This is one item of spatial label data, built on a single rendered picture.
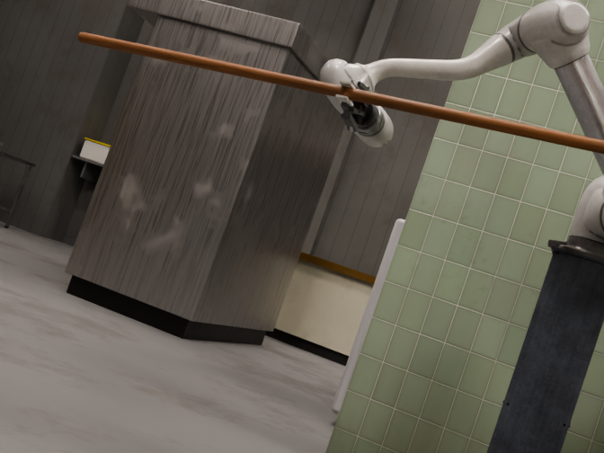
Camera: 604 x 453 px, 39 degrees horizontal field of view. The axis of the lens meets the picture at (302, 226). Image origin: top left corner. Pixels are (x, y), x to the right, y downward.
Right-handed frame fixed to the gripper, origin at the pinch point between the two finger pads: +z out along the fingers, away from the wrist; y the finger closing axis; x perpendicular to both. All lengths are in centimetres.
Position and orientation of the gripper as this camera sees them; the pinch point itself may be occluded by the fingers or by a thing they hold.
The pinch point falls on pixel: (346, 93)
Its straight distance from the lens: 219.3
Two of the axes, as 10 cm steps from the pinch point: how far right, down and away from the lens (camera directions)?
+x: -9.2, -2.4, 3.2
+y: -2.8, 9.6, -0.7
